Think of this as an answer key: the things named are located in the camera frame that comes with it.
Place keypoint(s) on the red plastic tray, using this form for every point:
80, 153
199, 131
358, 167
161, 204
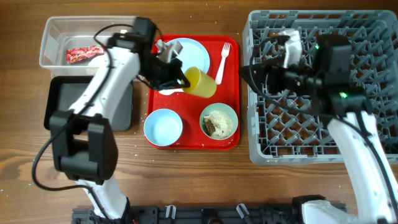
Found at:
189, 107

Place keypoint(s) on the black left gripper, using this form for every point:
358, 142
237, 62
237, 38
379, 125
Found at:
176, 65

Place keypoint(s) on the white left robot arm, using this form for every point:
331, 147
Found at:
82, 139

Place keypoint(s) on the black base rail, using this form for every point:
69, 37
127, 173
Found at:
240, 214

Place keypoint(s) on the white plastic fork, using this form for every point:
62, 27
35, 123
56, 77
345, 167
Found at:
224, 56

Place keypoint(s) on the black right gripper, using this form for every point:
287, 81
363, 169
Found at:
267, 70

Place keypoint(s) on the large light blue plate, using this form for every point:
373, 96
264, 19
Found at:
193, 54

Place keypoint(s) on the clear plastic waste bin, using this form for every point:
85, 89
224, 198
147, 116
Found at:
69, 32

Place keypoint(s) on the red snack wrapper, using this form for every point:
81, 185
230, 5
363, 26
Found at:
83, 53

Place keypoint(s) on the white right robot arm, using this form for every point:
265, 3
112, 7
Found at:
347, 113

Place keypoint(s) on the light blue bowl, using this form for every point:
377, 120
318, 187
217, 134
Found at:
163, 127

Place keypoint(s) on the black waste tray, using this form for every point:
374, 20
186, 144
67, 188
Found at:
65, 90

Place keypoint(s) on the yellow plastic cup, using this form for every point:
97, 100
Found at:
201, 84

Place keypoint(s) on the cream plastic spoon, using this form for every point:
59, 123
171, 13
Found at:
171, 91

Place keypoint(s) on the grey dishwasher rack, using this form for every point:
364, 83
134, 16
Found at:
280, 129

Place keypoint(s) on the green bowl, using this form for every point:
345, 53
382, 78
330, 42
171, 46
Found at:
224, 108

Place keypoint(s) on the rice and food leftovers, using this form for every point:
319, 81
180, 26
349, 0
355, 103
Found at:
217, 125

